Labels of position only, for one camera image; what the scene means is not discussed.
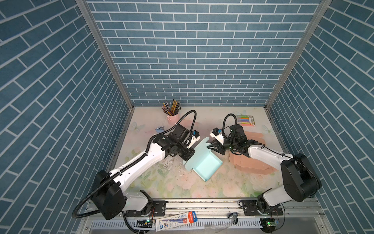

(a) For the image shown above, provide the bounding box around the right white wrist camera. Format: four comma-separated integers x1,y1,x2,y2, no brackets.
209,128,225,145

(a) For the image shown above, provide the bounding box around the pink pencil bucket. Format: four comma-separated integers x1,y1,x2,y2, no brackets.
166,114,180,126

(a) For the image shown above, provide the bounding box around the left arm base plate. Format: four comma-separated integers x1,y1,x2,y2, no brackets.
125,200,167,217

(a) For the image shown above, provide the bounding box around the light blue paper box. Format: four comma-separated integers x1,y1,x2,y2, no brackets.
184,137,223,182

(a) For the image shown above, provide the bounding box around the left black corrugated cable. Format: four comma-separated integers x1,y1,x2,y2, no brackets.
71,110,198,219

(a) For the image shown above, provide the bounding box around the small metal clip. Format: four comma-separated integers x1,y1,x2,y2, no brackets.
228,212,239,225

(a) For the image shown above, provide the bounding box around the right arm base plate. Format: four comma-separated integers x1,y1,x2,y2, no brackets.
237,199,284,216

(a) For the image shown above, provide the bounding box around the aluminium mounting rail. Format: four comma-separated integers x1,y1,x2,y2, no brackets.
75,198,335,234

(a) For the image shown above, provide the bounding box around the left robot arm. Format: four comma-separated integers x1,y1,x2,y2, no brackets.
91,124,200,220

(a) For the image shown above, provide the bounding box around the pink flat paper box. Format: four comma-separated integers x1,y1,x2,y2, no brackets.
229,131,281,175

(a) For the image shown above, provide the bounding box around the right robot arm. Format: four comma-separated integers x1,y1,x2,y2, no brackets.
208,124,322,212

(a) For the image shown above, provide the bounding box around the bundle of coloured pencils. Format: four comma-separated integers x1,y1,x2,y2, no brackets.
161,99,181,116

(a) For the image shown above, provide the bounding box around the pack of coloured markers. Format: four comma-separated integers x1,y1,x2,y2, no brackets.
236,115,256,127

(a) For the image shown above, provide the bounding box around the red blue white package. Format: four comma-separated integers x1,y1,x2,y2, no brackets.
155,211,198,232

